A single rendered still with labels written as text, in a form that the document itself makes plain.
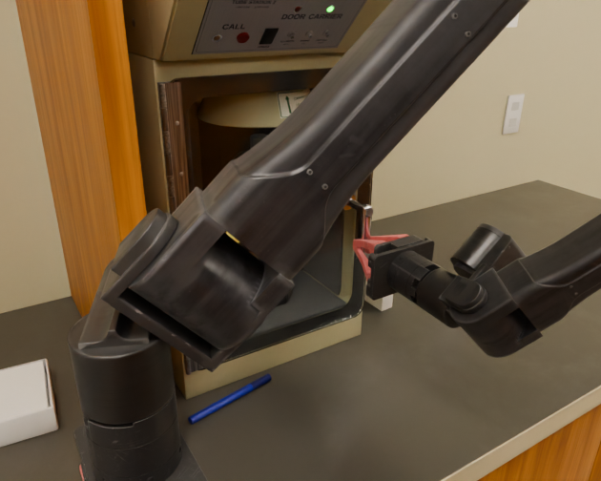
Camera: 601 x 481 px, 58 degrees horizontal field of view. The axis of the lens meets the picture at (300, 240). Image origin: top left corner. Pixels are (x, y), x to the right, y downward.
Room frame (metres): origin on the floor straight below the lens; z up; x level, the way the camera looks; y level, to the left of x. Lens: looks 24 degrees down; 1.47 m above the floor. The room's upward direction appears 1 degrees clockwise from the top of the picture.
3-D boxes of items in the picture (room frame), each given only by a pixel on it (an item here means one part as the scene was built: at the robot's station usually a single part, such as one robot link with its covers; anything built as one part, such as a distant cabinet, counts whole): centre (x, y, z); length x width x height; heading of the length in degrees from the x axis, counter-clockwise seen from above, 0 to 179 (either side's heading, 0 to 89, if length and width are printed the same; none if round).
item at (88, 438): (0.27, 0.11, 1.21); 0.10 x 0.07 x 0.07; 32
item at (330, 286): (0.70, 0.02, 1.19); 0.30 x 0.01 x 0.40; 122
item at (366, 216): (0.73, -0.08, 1.17); 0.05 x 0.03 x 0.10; 32
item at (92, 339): (0.28, 0.11, 1.27); 0.07 x 0.06 x 0.07; 9
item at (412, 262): (0.62, -0.15, 1.14); 0.10 x 0.07 x 0.07; 121
